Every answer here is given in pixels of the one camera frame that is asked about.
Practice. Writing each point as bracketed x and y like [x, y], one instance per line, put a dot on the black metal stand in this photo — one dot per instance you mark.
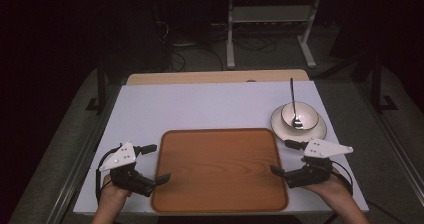
[101, 84]
[378, 84]

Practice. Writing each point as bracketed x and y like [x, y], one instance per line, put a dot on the light wooden table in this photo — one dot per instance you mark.
[200, 77]

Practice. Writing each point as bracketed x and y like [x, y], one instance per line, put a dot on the metal spoon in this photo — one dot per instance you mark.
[293, 107]

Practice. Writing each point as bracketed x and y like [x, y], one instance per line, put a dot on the brown wooden tray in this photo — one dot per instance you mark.
[218, 170]

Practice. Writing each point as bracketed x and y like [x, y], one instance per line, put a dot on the white saucer plate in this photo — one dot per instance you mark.
[283, 130]

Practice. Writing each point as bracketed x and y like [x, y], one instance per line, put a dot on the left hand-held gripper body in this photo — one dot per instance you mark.
[121, 157]

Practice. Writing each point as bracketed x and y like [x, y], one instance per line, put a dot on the person's right hand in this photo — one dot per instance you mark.
[333, 189]

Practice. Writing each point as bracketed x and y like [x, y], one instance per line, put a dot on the aluminium rail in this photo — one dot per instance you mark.
[83, 164]
[393, 144]

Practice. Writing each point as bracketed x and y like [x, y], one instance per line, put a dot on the person's left hand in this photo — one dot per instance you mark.
[110, 194]

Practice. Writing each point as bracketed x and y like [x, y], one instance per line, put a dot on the white bowl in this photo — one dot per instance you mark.
[305, 115]

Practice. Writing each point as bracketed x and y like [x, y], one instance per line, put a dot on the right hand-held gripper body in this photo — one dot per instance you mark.
[320, 149]

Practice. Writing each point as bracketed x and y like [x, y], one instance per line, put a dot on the white metal desk frame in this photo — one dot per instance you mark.
[270, 14]

